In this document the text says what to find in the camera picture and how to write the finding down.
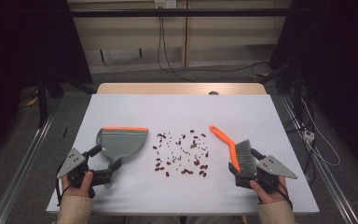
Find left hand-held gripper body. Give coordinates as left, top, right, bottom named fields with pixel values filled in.
left=56, top=147, right=113, bottom=189

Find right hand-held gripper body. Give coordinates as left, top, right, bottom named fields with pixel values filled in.
left=236, top=155, right=298, bottom=194

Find orange brush with grey bristles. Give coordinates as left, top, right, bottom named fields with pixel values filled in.
left=209, top=125, right=259, bottom=175

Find grey dustpan with orange edge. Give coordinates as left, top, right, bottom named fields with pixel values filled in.
left=95, top=125, right=149, bottom=189

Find red and green beans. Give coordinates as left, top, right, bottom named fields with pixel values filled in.
left=152, top=129, right=210, bottom=178

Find person's right hand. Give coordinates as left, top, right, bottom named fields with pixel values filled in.
left=250, top=176, right=289, bottom=205

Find person's left hand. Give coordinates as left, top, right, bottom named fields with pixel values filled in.
left=61, top=171, right=95, bottom=199

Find black metal stand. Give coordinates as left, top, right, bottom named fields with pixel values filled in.
left=36, top=72, right=50, bottom=129
left=293, top=67, right=303, bottom=119

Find white table mat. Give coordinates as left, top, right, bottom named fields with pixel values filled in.
left=46, top=93, right=321, bottom=216

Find wooden table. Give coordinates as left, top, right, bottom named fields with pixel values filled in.
left=96, top=82, right=268, bottom=95

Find black curtain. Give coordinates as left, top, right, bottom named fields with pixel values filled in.
left=0, top=0, right=93, bottom=162
left=268, top=0, right=358, bottom=171

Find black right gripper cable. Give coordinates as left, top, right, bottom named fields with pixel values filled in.
left=276, top=181, right=294, bottom=210

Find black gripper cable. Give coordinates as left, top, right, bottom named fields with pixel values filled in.
left=54, top=161, right=65, bottom=204
left=276, top=181, right=294, bottom=210

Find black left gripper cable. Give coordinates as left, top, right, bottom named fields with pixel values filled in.
left=54, top=161, right=65, bottom=204

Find metal floor rail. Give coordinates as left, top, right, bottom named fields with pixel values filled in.
left=0, top=114, right=56, bottom=224
left=279, top=94, right=358, bottom=224

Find white floor cable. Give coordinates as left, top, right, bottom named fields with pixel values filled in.
left=300, top=97, right=342, bottom=167

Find black wall cable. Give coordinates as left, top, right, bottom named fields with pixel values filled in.
left=157, top=15, right=198, bottom=84
left=161, top=16, right=270, bottom=75

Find black horizontal frame bar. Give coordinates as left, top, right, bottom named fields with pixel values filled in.
left=68, top=8, right=294, bottom=19

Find white wall socket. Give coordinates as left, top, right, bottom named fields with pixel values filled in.
left=154, top=0, right=178, bottom=9

